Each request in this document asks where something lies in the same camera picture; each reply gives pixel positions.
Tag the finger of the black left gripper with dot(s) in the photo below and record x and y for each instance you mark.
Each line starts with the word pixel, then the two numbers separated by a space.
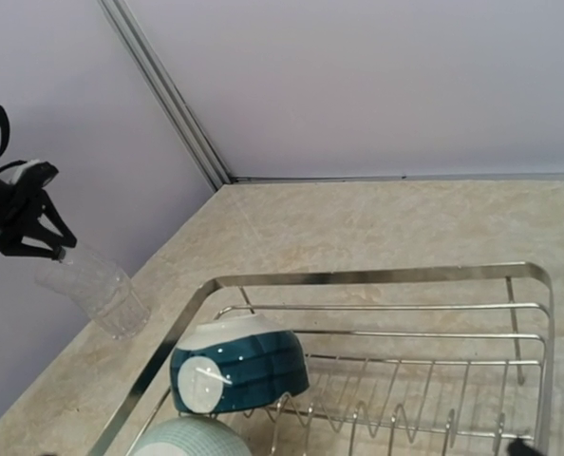
pixel 30 252
pixel 51 229

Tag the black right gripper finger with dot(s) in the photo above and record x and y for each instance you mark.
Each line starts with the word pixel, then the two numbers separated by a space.
pixel 518 447

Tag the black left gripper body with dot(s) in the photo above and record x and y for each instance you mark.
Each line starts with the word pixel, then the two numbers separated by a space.
pixel 22 204

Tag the clear glass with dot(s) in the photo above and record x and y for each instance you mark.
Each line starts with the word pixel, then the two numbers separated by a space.
pixel 96 284
pixel 117 310

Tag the teal white ceramic bowl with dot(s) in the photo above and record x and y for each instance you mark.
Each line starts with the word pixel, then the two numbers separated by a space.
pixel 236 364

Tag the grey striped ceramic bowl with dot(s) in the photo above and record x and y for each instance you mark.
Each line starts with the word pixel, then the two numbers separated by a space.
pixel 190 435

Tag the metal wire dish rack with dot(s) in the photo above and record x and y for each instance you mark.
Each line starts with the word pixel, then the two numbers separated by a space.
pixel 446 360

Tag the left aluminium corner post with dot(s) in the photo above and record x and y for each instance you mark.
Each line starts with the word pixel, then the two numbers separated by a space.
pixel 176 109

